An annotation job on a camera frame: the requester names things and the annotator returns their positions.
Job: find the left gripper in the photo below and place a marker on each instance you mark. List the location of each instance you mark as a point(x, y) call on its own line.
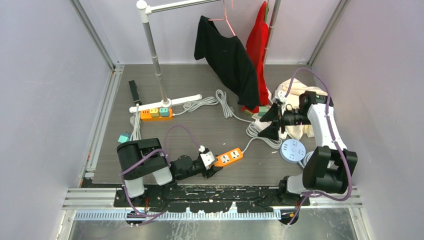
point(210, 171)

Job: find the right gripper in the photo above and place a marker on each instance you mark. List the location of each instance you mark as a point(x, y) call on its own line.
point(271, 132)

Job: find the green charger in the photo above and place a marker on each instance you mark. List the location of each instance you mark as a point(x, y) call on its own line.
point(262, 110)

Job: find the yellow charger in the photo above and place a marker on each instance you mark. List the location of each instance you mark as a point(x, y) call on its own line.
point(248, 112)

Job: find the orange power strip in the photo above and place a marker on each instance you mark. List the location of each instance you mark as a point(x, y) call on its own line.
point(145, 116)
point(228, 158)

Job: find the round blue socket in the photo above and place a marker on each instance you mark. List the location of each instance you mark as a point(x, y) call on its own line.
point(292, 151)

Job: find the teal USB charger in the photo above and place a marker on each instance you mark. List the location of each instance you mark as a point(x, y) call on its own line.
point(124, 137)

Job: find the black power strip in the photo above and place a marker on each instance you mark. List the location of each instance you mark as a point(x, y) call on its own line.
point(134, 92)

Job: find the white power strip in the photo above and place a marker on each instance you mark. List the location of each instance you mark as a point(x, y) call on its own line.
point(262, 125)

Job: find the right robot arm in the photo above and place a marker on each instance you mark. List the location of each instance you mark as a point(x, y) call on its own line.
point(330, 168)

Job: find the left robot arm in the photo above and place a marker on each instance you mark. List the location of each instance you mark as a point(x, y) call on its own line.
point(139, 158)

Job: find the cream cloth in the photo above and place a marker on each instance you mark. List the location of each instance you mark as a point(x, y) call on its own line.
point(294, 132)

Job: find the teal charger left strip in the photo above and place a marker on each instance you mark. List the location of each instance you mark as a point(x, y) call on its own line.
point(164, 112)

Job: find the black shirt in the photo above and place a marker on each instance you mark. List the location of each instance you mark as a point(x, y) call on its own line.
point(229, 59)

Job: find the yellow charger left strip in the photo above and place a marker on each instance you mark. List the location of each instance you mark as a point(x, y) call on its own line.
point(154, 112)

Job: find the red garment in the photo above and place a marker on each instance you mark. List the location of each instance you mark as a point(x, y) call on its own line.
point(255, 48)

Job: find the pink hanger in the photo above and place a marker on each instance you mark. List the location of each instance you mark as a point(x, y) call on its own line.
point(225, 18)

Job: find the silver clothes rack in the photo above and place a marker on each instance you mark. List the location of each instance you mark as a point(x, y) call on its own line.
point(146, 10)

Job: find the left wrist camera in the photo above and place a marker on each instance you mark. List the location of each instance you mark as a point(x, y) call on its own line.
point(206, 156)

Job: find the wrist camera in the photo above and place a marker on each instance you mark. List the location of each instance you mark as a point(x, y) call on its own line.
point(206, 156)
point(279, 97)

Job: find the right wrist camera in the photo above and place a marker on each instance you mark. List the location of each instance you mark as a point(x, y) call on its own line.
point(279, 97)

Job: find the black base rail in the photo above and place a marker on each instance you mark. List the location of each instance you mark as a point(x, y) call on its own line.
point(176, 198)

